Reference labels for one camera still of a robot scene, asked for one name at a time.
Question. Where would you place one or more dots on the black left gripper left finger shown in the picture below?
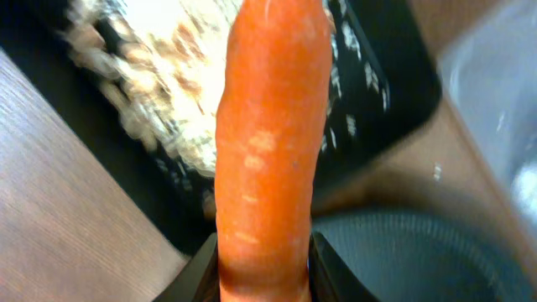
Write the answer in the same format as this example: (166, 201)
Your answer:
(198, 281)

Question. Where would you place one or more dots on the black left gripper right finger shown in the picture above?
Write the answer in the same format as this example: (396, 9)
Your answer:
(330, 279)

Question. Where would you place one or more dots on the orange carrot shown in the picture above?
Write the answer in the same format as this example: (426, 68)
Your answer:
(269, 128)

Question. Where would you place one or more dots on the pile of rice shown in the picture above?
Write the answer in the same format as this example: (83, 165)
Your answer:
(161, 64)

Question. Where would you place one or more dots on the round black tray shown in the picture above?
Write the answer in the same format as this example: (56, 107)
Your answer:
(405, 256)

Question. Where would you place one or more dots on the black rectangular tray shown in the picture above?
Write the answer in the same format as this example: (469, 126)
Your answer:
(384, 94)

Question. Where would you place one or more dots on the clear plastic bin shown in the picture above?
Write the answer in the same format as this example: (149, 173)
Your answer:
(490, 76)

